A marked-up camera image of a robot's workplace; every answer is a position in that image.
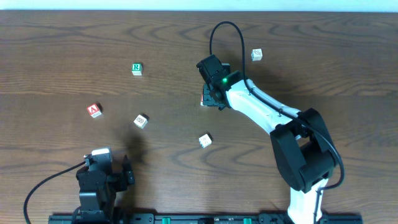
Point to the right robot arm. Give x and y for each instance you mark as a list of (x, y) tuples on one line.
[(304, 152)]

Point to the green letter R block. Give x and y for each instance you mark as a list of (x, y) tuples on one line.
[(137, 69)]

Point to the red letter A block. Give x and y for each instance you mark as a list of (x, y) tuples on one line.
[(94, 110)]

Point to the white block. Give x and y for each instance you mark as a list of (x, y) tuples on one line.
[(256, 54), (205, 140)]

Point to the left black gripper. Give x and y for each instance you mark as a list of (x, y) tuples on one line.
[(125, 175)]

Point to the pineapple picture wooden block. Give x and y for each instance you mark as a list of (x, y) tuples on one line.
[(140, 121)]

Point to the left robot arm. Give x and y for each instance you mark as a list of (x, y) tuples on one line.
[(99, 205)]

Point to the white block near centre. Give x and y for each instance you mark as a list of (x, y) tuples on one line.
[(205, 140)]

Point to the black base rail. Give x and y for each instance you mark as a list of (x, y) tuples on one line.
[(262, 218)]

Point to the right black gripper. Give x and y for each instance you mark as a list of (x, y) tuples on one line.
[(209, 100)]

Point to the white block far right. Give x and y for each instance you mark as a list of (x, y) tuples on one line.
[(256, 54)]

